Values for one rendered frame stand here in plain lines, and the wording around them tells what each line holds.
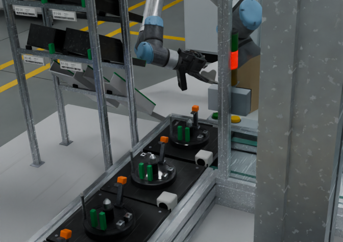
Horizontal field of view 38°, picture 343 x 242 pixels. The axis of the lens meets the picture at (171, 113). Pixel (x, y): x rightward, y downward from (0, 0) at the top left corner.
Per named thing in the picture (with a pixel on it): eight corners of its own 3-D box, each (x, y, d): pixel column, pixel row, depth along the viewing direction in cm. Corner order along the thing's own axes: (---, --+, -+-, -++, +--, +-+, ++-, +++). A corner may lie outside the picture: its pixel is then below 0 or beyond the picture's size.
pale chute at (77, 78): (93, 100, 203) (98, 91, 204) (117, 108, 196) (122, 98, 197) (48, 70, 180) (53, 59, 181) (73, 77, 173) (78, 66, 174)
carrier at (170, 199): (140, 155, 170) (138, 123, 165) (205, 171, 160) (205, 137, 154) (99, 194, 151) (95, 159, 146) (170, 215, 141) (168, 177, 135)
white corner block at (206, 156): (200, 159, 166) (200, 148, 165) (213, 162, 165) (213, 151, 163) (194, 166, 163) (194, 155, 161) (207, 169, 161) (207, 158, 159)
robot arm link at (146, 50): (145, 35, 189) (144, 56, 186) (170, 43, 194) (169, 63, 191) (135, 44, 195) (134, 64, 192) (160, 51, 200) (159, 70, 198)
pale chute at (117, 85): (125, 106, 197) (129, 96, 198) (151, 115, 189) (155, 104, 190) (81, 76, 174) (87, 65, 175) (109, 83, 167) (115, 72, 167)
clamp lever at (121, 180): (118, 202, 139) (121, 175, 139) (124, 203, 139) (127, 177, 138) (111, 204, 136) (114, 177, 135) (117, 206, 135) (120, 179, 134)
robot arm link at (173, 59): (164, 71, 194) (157, 60, 201) (173, 73, 197) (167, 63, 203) (172, 54, 191) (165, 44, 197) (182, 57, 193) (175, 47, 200)
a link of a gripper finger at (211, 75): (224, 76, 198) (204, 65, 198) (218, 89, 200) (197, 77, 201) (226, 74, 200) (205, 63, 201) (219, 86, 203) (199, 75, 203)
